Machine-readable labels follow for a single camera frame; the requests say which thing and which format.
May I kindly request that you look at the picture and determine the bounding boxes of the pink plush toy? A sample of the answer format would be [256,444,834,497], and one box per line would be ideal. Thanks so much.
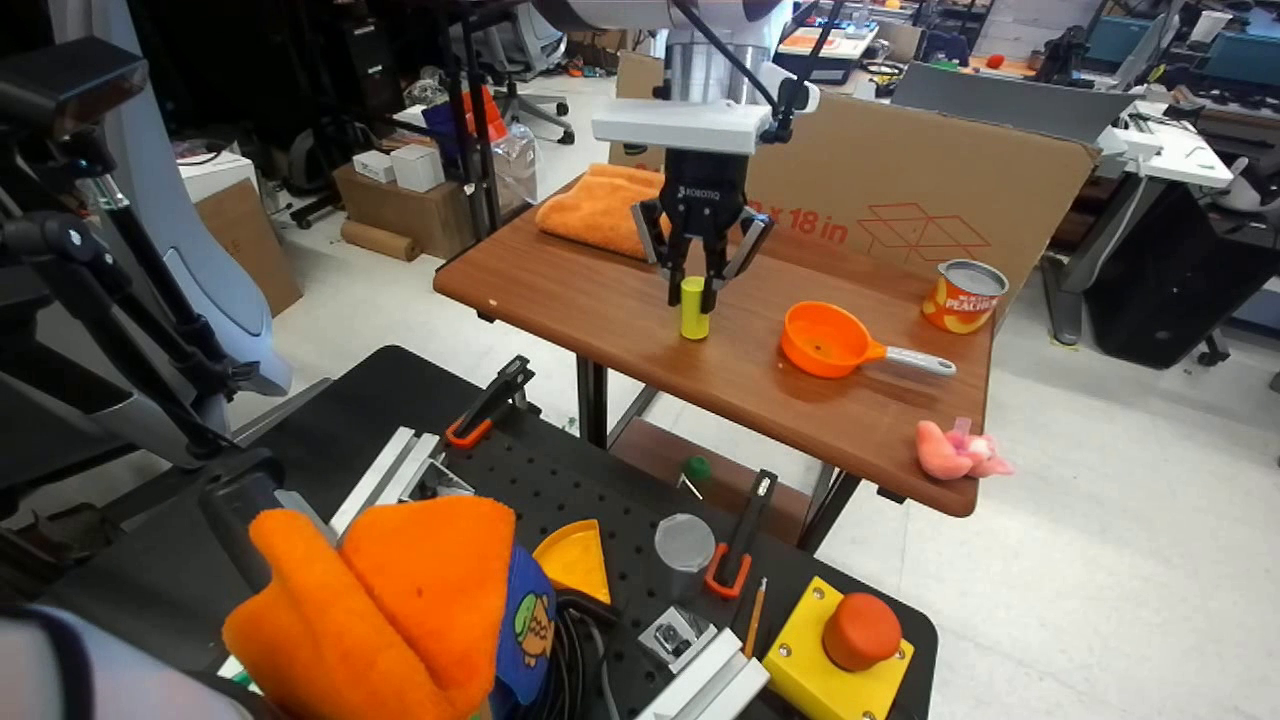
[914,415,1013,488]

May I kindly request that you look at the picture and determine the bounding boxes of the black white marker tag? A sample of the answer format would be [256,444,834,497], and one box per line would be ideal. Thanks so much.
[638,605,717,676]

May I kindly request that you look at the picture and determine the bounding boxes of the small green item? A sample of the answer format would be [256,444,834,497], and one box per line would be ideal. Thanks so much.
[674,451,719,503]

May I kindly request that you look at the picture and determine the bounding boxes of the blue cap with patch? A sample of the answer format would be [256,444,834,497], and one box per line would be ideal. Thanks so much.
[492,540,559,714]

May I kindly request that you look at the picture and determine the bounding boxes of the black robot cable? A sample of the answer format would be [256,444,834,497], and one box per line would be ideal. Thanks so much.
[665,0,852,149]

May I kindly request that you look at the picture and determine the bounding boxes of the brown wooden table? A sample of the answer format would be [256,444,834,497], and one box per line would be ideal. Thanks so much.
[434,160,999,520]

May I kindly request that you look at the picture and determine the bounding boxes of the white desk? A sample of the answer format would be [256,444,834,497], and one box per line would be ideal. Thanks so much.
[1038,94,1240,351]

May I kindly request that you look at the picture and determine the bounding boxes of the big orange plush cloth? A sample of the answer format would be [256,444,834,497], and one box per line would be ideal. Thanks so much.
[219,493,521,720]

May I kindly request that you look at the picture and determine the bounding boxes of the orange labelled tin can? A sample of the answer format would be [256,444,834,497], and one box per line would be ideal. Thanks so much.
[919,256,1016,340]

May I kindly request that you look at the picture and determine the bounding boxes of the black cable bundle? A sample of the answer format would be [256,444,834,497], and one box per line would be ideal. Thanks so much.
[542,596,632,720]

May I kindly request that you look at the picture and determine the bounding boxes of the blue-grey covered chair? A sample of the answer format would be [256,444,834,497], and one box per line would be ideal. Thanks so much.
[47,0,298,400]

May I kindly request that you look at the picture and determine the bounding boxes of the silver aluminium extrusion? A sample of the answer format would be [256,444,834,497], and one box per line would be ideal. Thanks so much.
[632,625,776,720]
[323,426,477,540]

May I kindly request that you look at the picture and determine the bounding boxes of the yellow cylinder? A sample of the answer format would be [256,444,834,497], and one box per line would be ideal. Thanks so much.
[676,274,717,347]

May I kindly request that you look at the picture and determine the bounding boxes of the brown cardboard box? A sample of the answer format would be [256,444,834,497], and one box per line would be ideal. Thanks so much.
[334,160,479,265]

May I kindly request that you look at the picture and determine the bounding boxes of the yellow wedge piece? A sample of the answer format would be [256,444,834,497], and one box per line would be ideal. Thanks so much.
[530,515,617,609]

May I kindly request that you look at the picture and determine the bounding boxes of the wooden pencil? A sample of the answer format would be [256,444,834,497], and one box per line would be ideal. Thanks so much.
[740,571,774,662]

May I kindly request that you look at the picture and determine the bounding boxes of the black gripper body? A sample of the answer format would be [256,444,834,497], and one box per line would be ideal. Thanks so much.
[659,149,754,256]

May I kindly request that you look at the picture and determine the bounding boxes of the yellow box with red button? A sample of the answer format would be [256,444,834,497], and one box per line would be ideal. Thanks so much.
[760,571,919,720]

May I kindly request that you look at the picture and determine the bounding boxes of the white small box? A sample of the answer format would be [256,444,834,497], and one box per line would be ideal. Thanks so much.
[348,136,448,195]

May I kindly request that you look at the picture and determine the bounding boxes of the orange towel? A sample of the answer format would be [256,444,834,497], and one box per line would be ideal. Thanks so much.
[531,160,674,265]

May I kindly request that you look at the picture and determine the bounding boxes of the grey round disc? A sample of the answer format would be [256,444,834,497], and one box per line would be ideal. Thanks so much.
[653,510,719,579]

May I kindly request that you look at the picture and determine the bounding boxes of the black office chair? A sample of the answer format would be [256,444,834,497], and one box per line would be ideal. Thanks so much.
[1082,174,1280,374]

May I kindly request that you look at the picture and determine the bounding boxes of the black camera tripod rig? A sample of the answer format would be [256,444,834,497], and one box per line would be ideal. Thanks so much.
[0,31,291,605]

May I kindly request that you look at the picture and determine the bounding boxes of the black pegboard table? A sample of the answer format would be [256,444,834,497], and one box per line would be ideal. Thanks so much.
[0,340,940,720]

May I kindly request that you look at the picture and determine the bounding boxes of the orange black bar clamp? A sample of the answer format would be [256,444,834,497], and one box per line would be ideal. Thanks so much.
[440,351,542,457]
[701,463,780,605]

